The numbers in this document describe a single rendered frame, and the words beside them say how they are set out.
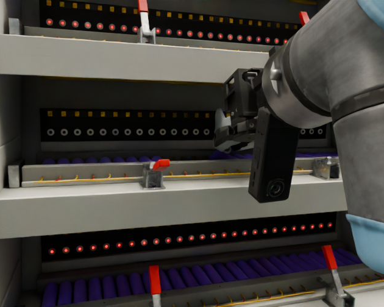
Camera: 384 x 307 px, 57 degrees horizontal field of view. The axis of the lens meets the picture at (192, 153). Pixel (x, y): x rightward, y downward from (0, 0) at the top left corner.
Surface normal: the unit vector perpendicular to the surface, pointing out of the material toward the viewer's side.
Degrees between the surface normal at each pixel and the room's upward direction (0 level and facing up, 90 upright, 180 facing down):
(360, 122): 90
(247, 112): 86
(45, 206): 106
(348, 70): 91
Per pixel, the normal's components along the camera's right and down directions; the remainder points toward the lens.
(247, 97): 0.29, -0.20
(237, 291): 0.29, 0.15
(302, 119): -0.32, 0.90
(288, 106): -0.73, 0.59
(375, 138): -0.80, -0.03
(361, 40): -0.85, 0.23
